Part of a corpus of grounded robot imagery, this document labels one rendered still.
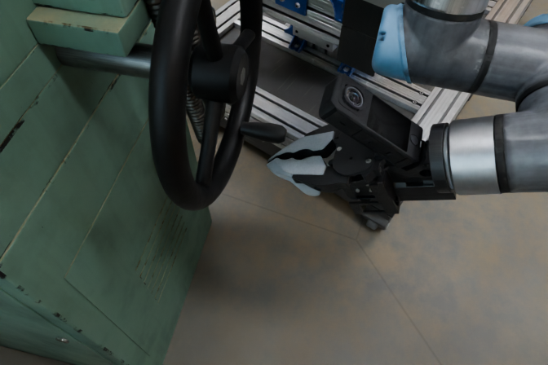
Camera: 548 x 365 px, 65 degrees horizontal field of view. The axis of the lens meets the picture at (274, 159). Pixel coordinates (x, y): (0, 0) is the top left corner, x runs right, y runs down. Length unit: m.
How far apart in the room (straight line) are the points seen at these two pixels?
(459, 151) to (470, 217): 0.97
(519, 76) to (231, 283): 0.91
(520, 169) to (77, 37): 0.42
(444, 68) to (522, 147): 0.11
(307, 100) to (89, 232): 0.80
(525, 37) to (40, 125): 0.49
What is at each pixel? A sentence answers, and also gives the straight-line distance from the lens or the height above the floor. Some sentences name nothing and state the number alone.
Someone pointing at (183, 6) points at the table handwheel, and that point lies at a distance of 0.33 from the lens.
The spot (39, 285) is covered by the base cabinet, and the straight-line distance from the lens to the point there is 0.59.
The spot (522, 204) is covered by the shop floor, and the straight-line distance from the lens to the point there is 1.49.
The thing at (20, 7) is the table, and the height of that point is 0.88.
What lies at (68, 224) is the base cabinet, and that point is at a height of 0.64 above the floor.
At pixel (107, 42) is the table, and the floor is 0.86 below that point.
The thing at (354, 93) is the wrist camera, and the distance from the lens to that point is 0.41.
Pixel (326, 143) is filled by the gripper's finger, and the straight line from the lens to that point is 0.50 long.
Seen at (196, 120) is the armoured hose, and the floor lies 0.68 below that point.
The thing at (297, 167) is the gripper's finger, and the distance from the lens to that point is 0.49.
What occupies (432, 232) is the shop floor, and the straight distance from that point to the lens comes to 1.33.
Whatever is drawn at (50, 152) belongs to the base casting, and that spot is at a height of 0.74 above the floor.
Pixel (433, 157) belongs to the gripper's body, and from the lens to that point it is 0.43.
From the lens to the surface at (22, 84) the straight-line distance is 0.49.
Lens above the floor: 1.12
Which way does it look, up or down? 54 degrees down
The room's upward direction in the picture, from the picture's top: straight up
